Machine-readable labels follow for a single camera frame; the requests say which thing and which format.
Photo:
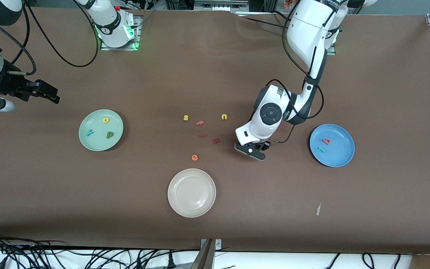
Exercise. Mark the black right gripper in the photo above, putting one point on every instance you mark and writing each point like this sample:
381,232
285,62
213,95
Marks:
12,84

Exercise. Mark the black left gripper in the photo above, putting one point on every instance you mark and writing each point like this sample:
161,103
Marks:
265,144

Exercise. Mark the teal letter y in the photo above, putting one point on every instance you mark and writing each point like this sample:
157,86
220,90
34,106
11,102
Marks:
90,132

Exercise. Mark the pink letter b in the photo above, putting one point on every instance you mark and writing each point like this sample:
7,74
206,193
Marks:
329,142

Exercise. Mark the green letter p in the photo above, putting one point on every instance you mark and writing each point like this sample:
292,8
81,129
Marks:
107,136

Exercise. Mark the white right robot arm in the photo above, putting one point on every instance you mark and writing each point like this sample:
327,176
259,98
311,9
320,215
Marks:
110,22

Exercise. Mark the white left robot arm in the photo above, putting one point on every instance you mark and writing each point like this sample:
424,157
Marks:
271,114

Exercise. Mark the dark red letter k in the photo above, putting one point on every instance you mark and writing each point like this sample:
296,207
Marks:
216,141

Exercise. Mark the blue plate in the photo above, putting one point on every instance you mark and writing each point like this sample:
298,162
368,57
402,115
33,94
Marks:
340,149

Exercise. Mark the pale green plate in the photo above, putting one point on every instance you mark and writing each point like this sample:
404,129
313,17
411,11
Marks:
101,144

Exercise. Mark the small grey paper scrap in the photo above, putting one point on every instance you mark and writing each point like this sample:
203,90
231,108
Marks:
318,209

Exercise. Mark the brown table cover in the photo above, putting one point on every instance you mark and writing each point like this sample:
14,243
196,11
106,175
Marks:
50,179

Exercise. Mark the beige plate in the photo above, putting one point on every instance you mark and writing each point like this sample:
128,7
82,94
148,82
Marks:
192,193

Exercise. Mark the orange flowers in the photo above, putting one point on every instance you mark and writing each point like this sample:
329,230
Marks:
289,3

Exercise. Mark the grey power strip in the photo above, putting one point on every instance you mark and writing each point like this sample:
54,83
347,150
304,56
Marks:
220,5

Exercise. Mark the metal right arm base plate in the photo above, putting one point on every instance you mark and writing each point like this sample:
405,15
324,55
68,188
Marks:
137,39

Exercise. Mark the metal table edge bracket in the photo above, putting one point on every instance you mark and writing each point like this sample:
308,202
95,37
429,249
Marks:
218,244

